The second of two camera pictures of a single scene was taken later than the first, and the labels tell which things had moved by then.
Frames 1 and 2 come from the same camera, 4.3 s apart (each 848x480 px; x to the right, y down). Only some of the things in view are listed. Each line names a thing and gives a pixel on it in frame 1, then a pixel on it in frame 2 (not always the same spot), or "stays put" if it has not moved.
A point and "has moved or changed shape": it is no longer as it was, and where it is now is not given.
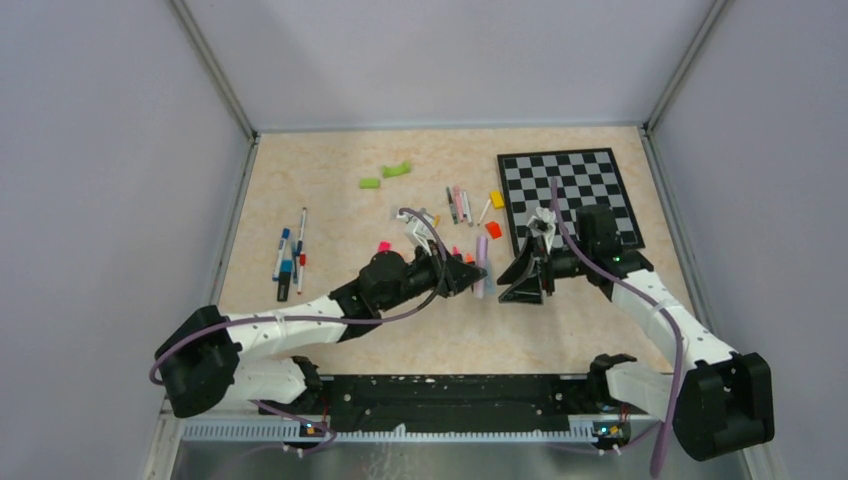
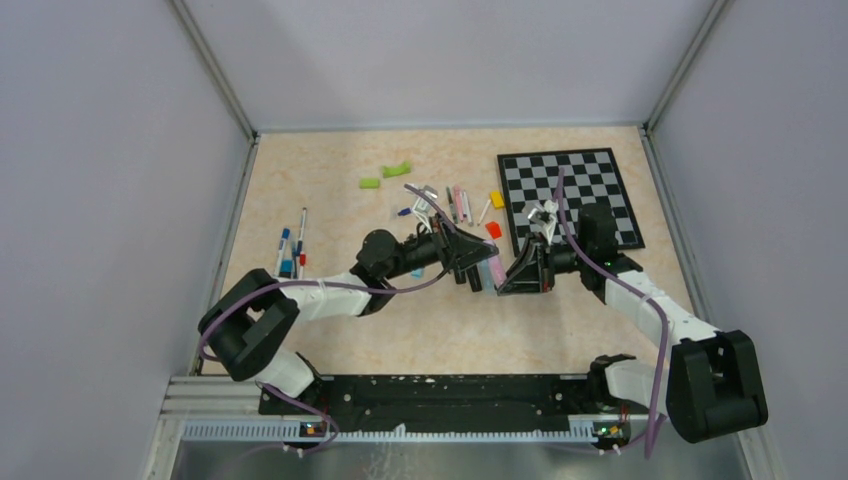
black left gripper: (462, 276) to (445, 244)
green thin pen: (452, 207) stays put
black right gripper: (527, 290) stays put
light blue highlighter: (489, 282) stays put
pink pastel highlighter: (482, 254) has moved or changed shape
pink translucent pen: (457, 195) stays put
